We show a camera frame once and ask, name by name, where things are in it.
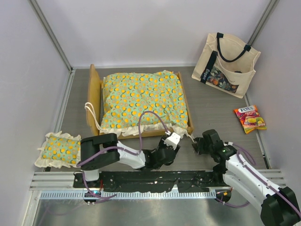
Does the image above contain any lemon print pet mattress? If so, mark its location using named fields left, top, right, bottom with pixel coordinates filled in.
left=97, top=70, right=192, bottom=138

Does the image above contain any wooden pet bed frame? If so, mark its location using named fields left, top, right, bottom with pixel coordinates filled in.
left=85, top=64, right=194, bottom=139

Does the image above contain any small lemon print pillow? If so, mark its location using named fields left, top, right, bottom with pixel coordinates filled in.
left=34, top=131, right=81, bottom=168

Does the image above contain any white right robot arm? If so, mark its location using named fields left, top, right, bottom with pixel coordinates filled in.
left=192, top=129, right=301, bottom=226

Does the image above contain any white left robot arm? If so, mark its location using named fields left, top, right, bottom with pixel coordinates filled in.
left=77, top=132, right=181, bottom=188

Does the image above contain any Fox's candy packet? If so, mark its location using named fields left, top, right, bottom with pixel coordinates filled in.
left=233, top=105, right=267, bottom=134

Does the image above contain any beige canvas tote bag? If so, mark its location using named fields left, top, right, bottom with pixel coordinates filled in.
left=191, top=32, right=261, bottom=98

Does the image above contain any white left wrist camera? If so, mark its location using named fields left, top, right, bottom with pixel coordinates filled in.
left=164, top=132, right=181, bottom=150

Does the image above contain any aluminium rail with cable duct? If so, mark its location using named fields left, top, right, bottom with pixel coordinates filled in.
left=29, top=168, right=288, bottom=201

